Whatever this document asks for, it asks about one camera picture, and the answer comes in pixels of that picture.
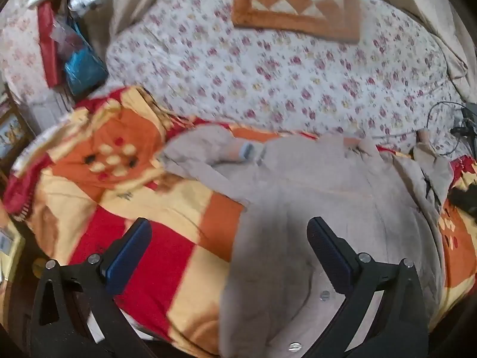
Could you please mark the floral cloth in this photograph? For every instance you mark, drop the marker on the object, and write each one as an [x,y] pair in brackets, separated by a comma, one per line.
[20,56]

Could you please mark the black device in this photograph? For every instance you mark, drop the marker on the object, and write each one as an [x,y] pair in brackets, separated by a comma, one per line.
[465,126]

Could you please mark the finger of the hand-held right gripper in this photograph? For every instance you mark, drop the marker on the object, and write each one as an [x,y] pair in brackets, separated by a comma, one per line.
[464,203]

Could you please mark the beige cloth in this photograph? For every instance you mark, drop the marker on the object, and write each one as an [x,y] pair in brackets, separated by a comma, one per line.
[421,3]

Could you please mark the red bag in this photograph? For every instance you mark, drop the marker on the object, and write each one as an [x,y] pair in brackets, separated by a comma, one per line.
[50,48]

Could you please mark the orange red yellow printed blanket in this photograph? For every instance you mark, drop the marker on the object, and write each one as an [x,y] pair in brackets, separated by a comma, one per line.
[130,182]

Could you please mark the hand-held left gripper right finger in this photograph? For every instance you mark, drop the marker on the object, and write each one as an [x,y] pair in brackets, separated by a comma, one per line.
[331,254]

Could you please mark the grey garment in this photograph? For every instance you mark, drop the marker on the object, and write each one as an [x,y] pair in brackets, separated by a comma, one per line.
[298,182]

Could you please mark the floral quilt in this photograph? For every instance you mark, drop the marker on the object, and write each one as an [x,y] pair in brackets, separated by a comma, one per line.
[261,74]

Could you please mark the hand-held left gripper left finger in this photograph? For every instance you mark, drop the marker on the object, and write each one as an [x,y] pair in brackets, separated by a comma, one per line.
[126,257]

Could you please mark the picture frame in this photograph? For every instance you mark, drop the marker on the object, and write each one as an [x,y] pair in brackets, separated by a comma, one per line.
[11,130]

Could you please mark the blue plastic bag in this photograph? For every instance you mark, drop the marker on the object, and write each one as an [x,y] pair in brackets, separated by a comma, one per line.
[84,67]

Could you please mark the orange checkered mat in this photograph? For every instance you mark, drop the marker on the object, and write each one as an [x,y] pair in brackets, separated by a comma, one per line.
[261,22]

